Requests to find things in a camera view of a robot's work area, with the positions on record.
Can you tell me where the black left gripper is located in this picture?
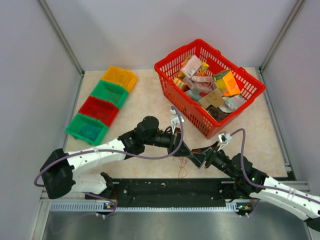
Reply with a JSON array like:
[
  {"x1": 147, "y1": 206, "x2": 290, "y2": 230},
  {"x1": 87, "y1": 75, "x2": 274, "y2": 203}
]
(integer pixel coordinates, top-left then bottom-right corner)
[{"x1": 143, "y1": 127, "x2": 193, "y2": 158}]

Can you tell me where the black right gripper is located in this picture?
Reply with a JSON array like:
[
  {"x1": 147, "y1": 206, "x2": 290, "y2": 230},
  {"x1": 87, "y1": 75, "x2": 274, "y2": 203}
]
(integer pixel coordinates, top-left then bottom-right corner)
[{"x1": 189, "y1": 140, "x2": 238, "y2": 180}]

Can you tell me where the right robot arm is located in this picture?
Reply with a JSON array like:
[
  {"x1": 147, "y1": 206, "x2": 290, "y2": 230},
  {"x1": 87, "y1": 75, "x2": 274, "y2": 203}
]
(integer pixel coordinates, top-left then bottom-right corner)
[{"x1": 188, "y1": 142, "x2": 320, "y2": 231}]

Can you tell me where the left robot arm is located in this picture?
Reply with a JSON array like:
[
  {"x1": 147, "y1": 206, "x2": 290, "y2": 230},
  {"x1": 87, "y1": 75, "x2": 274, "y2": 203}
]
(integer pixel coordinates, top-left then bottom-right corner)
[{"x1": 39, "y1": 116, "x2": 193, "y2": 200}]

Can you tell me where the brown cardboard box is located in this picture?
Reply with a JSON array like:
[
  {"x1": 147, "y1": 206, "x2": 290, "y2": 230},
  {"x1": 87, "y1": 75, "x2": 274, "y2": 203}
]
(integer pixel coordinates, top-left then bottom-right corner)
[{"x1": 197, "y1": 88, "x2": 225, "y2": 109}]

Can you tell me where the green plastic bin rear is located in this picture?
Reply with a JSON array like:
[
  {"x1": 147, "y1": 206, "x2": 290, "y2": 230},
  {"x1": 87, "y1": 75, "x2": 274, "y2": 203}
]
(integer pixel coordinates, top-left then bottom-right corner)
[{"x1": 90, "y1": 80, "x2": 129, "y2": 109}]

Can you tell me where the green plastic bin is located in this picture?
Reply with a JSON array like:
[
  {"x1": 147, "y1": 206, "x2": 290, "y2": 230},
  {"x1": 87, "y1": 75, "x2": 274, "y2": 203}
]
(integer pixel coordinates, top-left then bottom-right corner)
[
  {"x1": 65, "y1": 113, "x2": 109, "y2": 146},
  {"x1": 90, "y1": 80, "x2": 129, "y2": 109}
]

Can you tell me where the yellow plastic bin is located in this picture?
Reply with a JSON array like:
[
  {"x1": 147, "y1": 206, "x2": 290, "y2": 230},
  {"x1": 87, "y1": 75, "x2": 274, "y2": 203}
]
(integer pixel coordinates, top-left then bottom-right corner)
[{"x1": 101, "y1": 65, "x2": 138, "y2": 93}]

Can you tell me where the red plastic bin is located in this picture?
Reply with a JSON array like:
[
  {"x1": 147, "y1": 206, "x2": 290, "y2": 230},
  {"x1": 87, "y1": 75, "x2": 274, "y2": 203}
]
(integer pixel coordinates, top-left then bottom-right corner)
[{"x1": 78, "y1": 96, "x2": 119, "y2": 127}]

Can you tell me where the pink box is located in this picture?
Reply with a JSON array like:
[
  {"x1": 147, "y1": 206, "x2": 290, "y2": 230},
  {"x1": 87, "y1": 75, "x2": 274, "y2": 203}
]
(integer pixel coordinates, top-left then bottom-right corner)
[{"x1": 180, "y1": 54, "x2": 202, "y2": 79}]

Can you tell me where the orange green carton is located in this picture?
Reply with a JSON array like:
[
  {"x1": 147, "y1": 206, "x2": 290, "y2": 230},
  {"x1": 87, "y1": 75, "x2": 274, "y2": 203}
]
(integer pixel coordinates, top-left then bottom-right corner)
[{"x1": 212, "y1": 69, "x2": 241, "y2": 97}]

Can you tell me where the green plastic bin front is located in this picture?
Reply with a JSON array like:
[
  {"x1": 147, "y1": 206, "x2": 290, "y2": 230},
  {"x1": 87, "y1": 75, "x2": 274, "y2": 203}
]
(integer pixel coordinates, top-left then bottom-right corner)
[{"x1": 65, "y1": 113, "x2": 109, "y2": 146}]

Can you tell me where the metal front plate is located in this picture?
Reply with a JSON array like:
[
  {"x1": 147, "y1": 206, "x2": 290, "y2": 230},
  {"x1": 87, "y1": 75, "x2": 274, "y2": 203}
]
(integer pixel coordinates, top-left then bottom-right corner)
[{"x1": 42, "y1": 202, "x2": 311, "y2": 240}]

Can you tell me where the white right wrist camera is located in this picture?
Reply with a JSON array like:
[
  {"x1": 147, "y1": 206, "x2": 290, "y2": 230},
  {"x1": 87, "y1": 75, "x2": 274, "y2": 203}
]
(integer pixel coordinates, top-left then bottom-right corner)
[{"x1": 217, "y1": 131, "x2": 232, "y2": 151}]

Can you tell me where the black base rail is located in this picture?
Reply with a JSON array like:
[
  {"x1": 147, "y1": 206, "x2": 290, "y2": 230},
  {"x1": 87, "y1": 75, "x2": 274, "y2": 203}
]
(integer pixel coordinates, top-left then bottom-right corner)
[{"x1": 100, "y1": 178, "x2": 250, "y2": 208}]

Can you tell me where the blue wire in bin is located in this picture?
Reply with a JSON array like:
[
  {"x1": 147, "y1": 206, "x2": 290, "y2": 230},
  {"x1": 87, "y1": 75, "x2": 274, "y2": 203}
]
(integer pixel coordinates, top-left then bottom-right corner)
[{"x1": 77, "y1": 124, "x2": 100, "y2": 140}]

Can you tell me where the grey slotted cable duct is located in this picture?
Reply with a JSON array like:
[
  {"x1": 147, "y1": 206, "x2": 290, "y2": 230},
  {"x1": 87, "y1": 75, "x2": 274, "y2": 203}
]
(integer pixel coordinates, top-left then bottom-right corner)
[{"x1": 49, "y1": 201, "x2": 241, "y2": 213}]

